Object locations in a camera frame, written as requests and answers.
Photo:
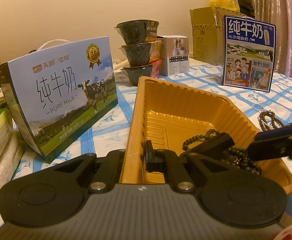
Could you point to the top black noodle bowl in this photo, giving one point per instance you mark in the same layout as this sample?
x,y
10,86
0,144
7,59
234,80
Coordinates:
x,y
138,31

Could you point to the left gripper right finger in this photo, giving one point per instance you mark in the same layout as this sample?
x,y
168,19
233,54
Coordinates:
x,y
171,166

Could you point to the light blue milk carton box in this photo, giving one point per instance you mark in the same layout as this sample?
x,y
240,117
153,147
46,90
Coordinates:
x,y
56,94

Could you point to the bottom black noodle bowl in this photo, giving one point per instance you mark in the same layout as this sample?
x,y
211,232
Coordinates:
x,y
149,70

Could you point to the orange plastic tray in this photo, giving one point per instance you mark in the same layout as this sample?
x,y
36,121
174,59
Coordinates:
x,y
168,114

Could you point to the dark blue milk carton box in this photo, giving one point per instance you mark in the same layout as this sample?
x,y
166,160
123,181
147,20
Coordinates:
x,y
249,53

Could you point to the yellow plastic bag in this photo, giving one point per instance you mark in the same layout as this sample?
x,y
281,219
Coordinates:
x,y
232,5

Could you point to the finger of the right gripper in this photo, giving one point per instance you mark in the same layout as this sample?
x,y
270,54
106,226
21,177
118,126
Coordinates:
x,y
266,148
280,134

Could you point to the open cardboard box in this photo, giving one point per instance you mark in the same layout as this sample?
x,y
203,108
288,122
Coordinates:
x,y
207,31

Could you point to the middle black noodle bowl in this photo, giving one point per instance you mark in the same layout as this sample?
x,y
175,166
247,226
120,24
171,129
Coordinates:
x,y
142,53

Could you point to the small white product box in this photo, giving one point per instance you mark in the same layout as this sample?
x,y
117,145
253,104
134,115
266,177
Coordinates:
x,y
174,54

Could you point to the black noodle bowl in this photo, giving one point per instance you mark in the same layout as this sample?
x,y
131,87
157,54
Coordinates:
x,y
138,31
149,70
142,53

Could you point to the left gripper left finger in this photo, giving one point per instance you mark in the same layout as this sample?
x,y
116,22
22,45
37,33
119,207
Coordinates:
x,y
108,172

